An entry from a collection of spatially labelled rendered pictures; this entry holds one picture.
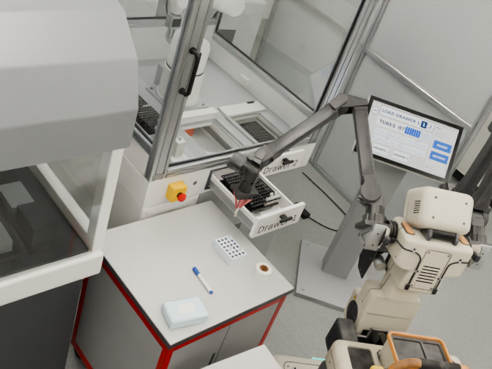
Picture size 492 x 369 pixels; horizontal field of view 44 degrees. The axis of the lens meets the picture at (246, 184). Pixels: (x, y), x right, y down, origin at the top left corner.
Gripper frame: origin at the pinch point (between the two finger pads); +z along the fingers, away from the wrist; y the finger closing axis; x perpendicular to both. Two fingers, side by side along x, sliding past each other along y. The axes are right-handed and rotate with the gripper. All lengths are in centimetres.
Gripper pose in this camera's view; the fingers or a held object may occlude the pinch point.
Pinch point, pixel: (237, 206)
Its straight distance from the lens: 242.7
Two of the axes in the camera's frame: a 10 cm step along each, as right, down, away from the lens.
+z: -3.2, 7.7, 5.5
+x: 4.3, 6.4, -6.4
